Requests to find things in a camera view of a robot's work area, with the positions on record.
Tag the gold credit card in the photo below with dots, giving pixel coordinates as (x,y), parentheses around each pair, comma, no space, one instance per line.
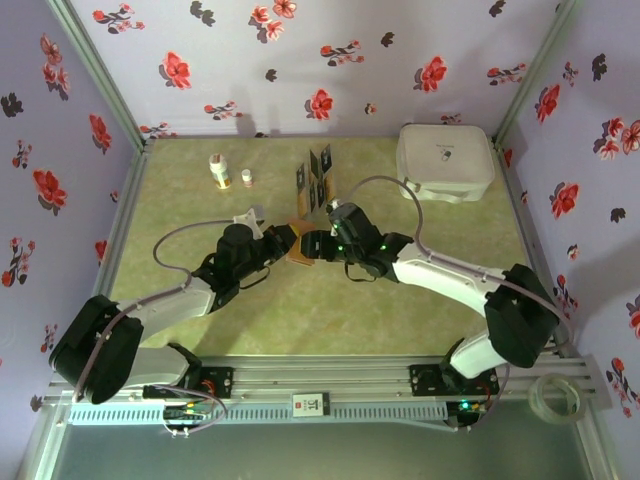
(330,186)
(302,205)

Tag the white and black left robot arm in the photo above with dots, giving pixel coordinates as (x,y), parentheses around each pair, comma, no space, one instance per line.
(170,305)

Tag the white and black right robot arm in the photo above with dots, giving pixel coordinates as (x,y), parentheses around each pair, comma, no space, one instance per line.
(440,280)

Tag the clear acrylic card stand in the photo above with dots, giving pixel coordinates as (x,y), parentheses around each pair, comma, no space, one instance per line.
(312,218)

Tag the white label card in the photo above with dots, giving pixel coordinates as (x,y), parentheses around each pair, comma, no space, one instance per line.
(311,405)

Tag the small white pill bottle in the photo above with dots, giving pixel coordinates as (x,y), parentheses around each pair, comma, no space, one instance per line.
(247,178)

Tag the large white pill bottle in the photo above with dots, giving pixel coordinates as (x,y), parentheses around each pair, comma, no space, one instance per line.
(220,172)

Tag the white zipped storage case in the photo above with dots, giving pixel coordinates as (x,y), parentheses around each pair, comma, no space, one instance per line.
(445,160)

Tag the green circuit board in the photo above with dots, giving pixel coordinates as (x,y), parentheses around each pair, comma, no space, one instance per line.
(187,412)
(470,406)

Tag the clear tape roll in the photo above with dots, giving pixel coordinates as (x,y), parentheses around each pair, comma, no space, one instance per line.
(533,400)

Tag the aluminium table side rail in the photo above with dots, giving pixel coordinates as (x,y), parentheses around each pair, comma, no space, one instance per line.
(530,240)
(127,200)

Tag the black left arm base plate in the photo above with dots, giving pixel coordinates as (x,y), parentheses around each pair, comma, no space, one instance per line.
(220,380)

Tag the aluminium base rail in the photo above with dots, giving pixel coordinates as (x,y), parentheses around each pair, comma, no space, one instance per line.
(310,377)

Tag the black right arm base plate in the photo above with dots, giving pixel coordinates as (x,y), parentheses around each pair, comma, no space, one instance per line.
(425,380)

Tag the aluminium frame post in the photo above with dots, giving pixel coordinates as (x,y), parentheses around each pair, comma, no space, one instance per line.
(95,65)
(537,60)

